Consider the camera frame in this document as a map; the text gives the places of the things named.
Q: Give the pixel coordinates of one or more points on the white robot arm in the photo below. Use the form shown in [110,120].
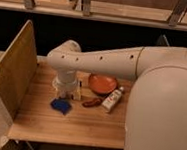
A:
[156,115]

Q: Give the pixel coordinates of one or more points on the white tube bottle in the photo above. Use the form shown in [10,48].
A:
[112,99]

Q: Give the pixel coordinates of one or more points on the wooden side panel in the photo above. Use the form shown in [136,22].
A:
[17,67]

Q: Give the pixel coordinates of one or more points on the orange round plate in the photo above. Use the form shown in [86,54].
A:
[100,84]

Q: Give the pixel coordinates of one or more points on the red brown sausage toy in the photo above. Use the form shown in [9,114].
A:
[92,103]

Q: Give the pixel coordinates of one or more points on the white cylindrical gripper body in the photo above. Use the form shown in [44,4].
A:
[65,83]

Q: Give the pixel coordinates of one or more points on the wooden shelf rail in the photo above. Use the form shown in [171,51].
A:
[166,14]

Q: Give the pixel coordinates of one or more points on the blue crumpled cloth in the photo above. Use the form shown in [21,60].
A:
[61,105]

